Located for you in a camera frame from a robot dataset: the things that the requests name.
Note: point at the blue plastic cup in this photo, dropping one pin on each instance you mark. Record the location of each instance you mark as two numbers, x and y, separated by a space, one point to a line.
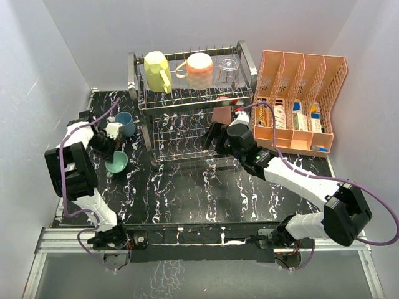
126 119

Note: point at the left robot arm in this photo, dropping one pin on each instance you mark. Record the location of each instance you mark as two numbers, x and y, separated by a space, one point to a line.
72 171

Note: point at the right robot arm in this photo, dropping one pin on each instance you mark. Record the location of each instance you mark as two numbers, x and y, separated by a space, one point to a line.
342 208

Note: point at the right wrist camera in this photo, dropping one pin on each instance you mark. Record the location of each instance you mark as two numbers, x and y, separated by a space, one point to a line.
241 117

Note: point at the yellow-green faceted mug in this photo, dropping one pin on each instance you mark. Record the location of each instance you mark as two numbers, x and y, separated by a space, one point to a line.
157 72

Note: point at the blue white box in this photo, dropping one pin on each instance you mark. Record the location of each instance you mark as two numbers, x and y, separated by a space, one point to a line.
315 118

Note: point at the aluminium frame rail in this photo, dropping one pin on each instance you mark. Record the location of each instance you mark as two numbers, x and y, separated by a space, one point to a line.
62 270

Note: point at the blue small item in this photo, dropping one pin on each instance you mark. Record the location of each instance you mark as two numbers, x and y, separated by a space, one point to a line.
318 148

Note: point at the clear glass cup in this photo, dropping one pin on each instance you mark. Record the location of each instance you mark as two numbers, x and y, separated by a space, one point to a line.
227 75

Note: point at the metal two-tier dish rack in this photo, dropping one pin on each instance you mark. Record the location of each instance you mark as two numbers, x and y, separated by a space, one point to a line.
172 124

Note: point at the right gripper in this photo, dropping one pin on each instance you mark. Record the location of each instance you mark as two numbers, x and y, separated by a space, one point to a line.
213 132

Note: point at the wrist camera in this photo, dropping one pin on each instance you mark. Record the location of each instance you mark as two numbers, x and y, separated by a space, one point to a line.
241 117
113 128

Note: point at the cream and brown cup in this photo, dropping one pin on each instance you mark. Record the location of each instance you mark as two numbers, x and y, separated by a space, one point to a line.
118 144

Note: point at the green ceramic cup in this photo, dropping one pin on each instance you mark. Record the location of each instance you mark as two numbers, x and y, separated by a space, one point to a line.
119 163

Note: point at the white red box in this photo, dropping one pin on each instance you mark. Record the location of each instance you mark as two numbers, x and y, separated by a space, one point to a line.
280 117

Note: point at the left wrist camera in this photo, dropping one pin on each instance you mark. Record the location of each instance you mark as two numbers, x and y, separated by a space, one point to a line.
113 128

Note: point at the pink plastic cup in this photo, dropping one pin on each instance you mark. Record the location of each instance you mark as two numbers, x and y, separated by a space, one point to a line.
222 115

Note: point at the pink and cream mug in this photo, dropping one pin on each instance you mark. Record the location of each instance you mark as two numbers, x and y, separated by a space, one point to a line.
197 69

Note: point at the yellow patterned box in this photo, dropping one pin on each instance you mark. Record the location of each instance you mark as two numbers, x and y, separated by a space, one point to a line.
261 115

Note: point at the orange plastic file organizer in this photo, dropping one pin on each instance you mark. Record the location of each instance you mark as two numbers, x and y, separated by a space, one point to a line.
297 81

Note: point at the white green box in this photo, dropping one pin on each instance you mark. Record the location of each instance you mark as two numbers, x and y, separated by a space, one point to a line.
300 121

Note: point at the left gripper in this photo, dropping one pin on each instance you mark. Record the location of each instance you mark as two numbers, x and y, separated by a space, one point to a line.
108 154

